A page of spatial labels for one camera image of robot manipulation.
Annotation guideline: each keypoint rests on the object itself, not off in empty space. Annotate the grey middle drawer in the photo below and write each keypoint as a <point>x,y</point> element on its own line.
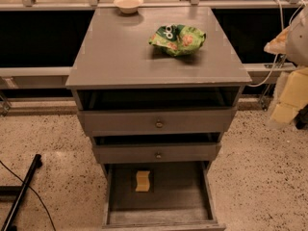
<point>118,154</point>

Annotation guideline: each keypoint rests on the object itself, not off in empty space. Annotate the green crumpled chip bag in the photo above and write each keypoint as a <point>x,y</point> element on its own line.
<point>178,40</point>

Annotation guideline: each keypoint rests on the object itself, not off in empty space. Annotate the grey top drawer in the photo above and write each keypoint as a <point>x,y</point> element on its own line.
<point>138,122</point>

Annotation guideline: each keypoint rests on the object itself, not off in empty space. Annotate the small white bowl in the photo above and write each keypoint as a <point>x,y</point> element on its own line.
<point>128,6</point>

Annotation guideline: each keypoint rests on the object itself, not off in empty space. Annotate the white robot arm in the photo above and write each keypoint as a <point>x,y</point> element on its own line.
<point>291,91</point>

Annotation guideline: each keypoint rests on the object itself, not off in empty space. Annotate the yellow sponge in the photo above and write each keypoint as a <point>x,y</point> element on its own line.
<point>143,182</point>

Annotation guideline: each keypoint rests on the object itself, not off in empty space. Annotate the grey open bottom drawer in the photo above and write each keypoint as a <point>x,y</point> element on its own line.
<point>179,199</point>

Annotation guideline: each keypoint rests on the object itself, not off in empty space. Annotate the grey wooden drawer cabinet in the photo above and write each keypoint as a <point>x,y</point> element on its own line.
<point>118,70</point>

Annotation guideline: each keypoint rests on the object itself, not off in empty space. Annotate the black metal stand leg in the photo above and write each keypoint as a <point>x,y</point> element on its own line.
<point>20,194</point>

